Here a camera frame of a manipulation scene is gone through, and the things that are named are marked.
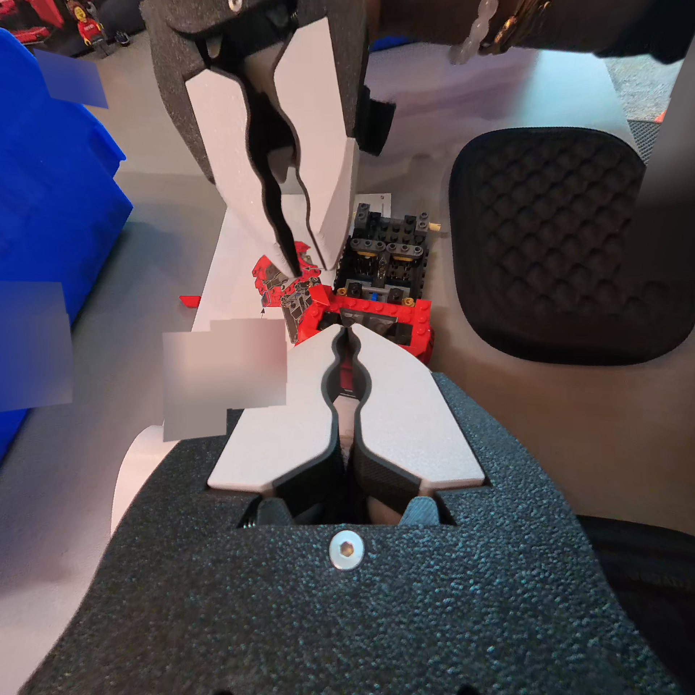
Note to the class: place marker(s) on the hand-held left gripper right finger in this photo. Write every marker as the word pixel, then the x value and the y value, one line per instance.
pixel 418 429

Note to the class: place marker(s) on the white instruction booklet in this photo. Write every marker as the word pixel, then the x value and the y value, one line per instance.
pixel 231 277

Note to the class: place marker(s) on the black fabric bag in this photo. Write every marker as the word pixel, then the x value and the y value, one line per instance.
pixel 651 597

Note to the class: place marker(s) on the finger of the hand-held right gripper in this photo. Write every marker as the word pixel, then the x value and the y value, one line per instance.
pixel 222 141
pixel 320 135

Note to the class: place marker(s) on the person's right hand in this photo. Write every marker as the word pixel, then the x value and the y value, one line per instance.
pixel 418 19

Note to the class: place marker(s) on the red and black lego car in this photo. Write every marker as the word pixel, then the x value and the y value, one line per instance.
pixel 380 260

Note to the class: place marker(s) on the blue plastic bin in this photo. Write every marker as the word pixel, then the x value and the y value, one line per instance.
pixel 65 233
pixel 43 141

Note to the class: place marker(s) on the small red lego piece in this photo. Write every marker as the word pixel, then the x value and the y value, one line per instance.
pixel 190 301

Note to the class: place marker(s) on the lego set box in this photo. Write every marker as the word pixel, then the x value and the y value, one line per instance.
pixel 32 21

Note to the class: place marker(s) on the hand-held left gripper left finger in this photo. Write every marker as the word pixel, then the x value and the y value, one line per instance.
pixel 271 429

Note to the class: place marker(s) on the person's right forearm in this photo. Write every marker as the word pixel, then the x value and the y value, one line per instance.
pixel 597 21

